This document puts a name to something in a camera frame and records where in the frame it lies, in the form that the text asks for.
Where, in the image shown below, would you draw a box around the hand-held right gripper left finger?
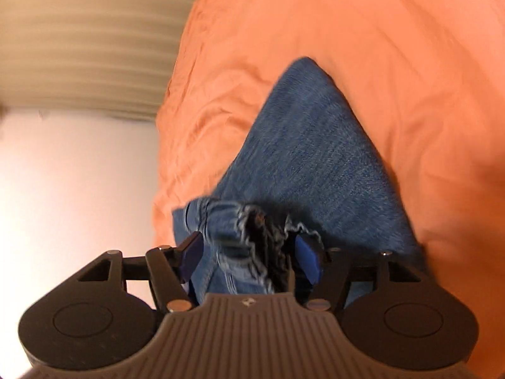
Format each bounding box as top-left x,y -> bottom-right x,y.
77,232 -> 206,312

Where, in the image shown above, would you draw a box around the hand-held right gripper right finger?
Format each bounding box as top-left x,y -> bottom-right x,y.
294,234 -> 425,312

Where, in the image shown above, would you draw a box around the blue denim pants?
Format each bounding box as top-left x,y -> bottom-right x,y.
171,57 -> 429,309

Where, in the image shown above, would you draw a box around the beige curtain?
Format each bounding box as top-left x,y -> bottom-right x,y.
0,0 -> 206,121

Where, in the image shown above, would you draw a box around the orange bed sheet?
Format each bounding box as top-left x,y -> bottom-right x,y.
152,0 -> 505,348

